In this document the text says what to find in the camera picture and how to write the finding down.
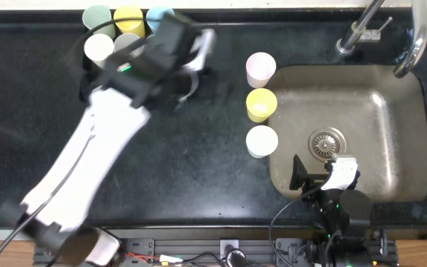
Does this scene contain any black cable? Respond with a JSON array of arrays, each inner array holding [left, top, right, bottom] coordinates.
[[268, 177, 333, 266], [0, 16, 148, 267]]

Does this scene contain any grey cup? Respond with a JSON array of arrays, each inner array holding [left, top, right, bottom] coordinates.
[[113, 33, 142, 53]]

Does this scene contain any mounting rail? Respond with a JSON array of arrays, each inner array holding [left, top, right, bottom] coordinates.
[[33, 237, 400, 267]]

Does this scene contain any steel sink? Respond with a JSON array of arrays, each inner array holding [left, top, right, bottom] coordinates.
[[267, 65, 427, 203]]

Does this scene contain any blue cup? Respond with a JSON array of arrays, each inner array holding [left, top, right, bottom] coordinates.
[[145, 5, 176, 33]]

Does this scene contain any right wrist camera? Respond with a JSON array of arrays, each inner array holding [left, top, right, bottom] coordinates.
[[320, 155, 360, 192]]

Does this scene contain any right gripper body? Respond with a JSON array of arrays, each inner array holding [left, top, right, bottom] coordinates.
[[307, 172, 329, 191]]

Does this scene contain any pink cup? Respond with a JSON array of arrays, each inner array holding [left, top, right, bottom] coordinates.
[[245, 51, 277, 89]]

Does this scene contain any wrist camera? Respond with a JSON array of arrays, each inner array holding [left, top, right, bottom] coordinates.
[[320, 155, 360, 192], [179, 28, 217, 103]]

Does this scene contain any yellow cup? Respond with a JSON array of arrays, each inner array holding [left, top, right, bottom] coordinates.
[[113, 4, 146, 39], [245, 88, 278, 124]]

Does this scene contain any green cup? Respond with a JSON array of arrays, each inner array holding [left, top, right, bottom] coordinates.
[[82, 4, 117, 39]]

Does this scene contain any white cup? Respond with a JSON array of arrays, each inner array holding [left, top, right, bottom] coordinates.
[[245, 125, 279, 159], [83, 33, 116, 70]]

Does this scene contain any black tray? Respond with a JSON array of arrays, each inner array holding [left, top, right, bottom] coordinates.
[[79, 22, 179, 107]]

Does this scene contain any steel tap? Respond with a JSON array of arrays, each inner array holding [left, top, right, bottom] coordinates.
[[334, 0, 427, 79]]

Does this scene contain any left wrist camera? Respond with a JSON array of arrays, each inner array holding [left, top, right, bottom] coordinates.
[[179, 28, 217, 103]]

